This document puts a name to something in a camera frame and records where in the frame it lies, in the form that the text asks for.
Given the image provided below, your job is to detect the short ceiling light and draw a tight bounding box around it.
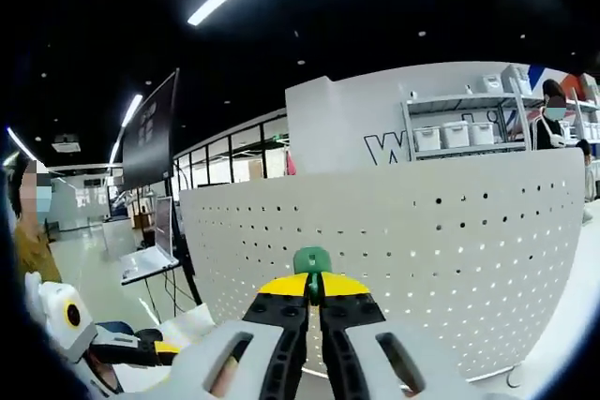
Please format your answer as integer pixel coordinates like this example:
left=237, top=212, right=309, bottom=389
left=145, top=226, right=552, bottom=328
left=120, top=93, right=144, bottom=128

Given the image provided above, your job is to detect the black laptop stand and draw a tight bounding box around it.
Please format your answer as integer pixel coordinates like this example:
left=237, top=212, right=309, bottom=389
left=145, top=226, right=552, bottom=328
left=163, top=193, right=203, bottom=310

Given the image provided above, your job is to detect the metal shelf rack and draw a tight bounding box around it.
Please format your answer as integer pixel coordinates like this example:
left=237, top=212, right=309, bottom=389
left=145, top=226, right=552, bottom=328
left=400, top=88, right=600, bottom=162

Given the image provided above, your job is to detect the white storage box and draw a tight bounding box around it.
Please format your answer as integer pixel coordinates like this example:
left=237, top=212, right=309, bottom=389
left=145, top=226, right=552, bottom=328
left=414, top=126, right=442, bottom=151
left=470, top=122, right=496, bottom=146
left=442, top=121, right=470, bottom=148

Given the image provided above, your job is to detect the person's blue jeans leg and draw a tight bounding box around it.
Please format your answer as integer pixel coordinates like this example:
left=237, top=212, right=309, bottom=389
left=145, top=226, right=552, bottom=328
left=96, top=319, right=137, bottom=338

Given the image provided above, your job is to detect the large black screen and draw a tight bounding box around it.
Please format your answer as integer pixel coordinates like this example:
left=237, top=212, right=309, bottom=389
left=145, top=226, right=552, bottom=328
left=121, top=69, right=180, bottom=190

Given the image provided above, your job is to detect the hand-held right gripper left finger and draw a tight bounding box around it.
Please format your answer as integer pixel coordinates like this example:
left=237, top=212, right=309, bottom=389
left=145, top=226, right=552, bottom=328
left=161, top=273, right=310, bottom=400

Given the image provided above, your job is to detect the green hook assembly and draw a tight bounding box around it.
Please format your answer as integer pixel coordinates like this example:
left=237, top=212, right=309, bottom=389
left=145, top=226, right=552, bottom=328
left=292, top=245, right=335, bottom=307

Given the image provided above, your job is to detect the ceiling air conditioner unit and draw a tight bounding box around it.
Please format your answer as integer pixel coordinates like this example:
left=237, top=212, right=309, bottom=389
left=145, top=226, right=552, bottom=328
left=51, top=134, right=81, bottom=154

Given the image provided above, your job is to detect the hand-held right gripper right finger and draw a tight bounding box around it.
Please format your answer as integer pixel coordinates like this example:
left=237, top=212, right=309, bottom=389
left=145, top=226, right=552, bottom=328
left=317, top=273, right=474, bottom=400

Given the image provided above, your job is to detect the white perforated mounting plate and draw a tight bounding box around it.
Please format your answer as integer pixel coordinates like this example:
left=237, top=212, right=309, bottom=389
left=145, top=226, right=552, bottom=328
left=180, top=146, right=587, bottom=387

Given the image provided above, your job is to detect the silver open laptop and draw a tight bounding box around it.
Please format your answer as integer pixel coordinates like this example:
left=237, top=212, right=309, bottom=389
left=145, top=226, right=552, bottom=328
left=119, top=196, right=182, bottom=287

